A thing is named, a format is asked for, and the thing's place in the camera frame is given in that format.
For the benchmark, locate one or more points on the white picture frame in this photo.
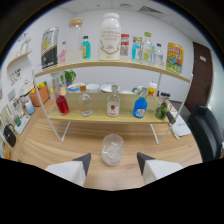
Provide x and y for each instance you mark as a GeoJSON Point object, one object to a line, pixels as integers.
{"type": "Point", "coordinates": [16, 107]}

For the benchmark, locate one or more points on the small teal bottle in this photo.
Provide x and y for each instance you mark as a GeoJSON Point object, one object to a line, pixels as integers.
{"type": "Point", "coordinates": [86, 49]}

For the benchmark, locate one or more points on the orange menu card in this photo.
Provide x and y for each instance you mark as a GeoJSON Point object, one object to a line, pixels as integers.
{"type": "Point", "coordinates": [171, 108]}

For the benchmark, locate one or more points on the white patterned bowl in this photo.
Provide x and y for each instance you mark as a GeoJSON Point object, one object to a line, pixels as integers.
{"type": "Point", "coordinates": [106, 88]}

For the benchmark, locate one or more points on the black armchair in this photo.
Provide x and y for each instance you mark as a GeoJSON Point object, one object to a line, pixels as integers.
{"type": "Point", "coordinates": [206, 133]}

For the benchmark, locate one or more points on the green potted plant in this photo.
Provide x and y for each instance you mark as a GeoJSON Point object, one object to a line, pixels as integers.
{"type": "Point", "coordinates": [70, 76]}

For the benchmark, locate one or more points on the white-framed wooden shelf rack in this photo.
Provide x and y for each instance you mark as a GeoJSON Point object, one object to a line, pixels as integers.
{"type": "Point", "coordinates": [100, 111]}

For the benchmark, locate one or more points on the white figurine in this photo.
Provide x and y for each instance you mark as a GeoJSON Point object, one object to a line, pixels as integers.
{"type": "Point", "coordinates": [25, 43]}

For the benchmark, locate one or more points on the lime jar with cork lid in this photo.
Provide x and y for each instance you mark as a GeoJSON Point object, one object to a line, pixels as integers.
{"type": "Point", "coordinates": [162, 110]}

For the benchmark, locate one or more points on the blue liquid bottle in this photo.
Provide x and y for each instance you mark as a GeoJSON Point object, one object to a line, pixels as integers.
{"type": "Point", "coordinates": [140, 107]}

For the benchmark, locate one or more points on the white kitchen scale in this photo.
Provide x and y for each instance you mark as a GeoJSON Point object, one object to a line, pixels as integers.
{"type": "Point", "coordinates": [21, 125]}

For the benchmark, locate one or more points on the small pink bottle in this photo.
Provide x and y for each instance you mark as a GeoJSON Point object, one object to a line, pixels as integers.
{"type": "Point", "coordinates": [63, 55]}

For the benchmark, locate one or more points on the black snack bag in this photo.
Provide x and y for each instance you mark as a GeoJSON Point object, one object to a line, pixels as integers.
{"type": "Point", "coordinates": [50, 48]}

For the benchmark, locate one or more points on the blue-rimmed bowl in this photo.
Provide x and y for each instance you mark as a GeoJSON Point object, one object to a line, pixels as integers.
{"type": "Point", "coordinates": [75, 87]}

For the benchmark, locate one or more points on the ceiling air vent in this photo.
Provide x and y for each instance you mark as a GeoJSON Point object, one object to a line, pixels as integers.
{"type": "Point", "coordinates": [151, 10]}

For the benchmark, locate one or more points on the white folded towel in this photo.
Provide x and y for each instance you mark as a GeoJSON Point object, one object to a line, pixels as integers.
{"type": "Point", "coordinates": [181, 127]}

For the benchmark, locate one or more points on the red wall poster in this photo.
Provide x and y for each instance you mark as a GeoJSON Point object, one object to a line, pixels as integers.
{"type": "Point", "coordinates": [124, 45]}

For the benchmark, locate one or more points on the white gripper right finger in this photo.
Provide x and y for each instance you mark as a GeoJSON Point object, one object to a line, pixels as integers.
{"type": "Point", "coordinates": [156, 170]}

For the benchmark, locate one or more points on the clear glass with ice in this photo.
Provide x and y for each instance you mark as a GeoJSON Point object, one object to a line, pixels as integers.
{"type": "Point", "coordinates": [112, 151]}

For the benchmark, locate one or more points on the large white plastic bottle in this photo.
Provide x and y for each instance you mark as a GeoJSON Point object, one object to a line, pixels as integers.
{"type": "Point", "coordinates": [110, 36]}

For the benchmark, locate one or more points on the blue and white cup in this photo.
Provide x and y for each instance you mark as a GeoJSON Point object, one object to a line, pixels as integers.
{"type": "Point", "coordinates": [30, 108]}

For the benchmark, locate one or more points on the small red liquid bottle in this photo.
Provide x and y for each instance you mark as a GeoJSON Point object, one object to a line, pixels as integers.
{"type": "Point", "coordinates": [62, 105]}

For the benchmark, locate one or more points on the brown door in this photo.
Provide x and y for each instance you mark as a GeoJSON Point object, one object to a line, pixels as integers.
{"type": "Point", "coordinates": [200, 76]}

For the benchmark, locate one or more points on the orange storage basket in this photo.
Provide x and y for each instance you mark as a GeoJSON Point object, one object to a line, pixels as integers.
{"type": "Point", "coordinates": [40, 96]}

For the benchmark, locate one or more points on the wooden wall shelf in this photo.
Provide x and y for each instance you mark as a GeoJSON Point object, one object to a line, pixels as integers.
{"type": "Point", "coordinates": [20, 57]}

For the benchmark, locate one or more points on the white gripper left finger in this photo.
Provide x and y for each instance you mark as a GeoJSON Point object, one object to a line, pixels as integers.
{"type": "Point", "coordinates": [71, 171]}

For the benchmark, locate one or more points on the tall glass jar cork lid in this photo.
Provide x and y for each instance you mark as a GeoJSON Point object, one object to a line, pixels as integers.
{"type": "Point", "coordinates": [74, 43]}

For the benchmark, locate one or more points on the clear bottle red label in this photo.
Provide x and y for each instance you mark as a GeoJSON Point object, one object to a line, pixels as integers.
{"type": "Point", "coordinates": [113, 106]}

